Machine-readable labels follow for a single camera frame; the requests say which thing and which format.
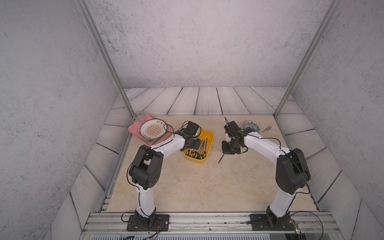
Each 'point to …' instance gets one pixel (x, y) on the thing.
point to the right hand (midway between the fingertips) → (224, 151)
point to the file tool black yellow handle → (187, 152)
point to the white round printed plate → (153, 128)
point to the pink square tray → (134, 128)
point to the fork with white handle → (268, 128)
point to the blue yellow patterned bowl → (253, 124)
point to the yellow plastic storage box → (206, 133)
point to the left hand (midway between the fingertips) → (198, 144)
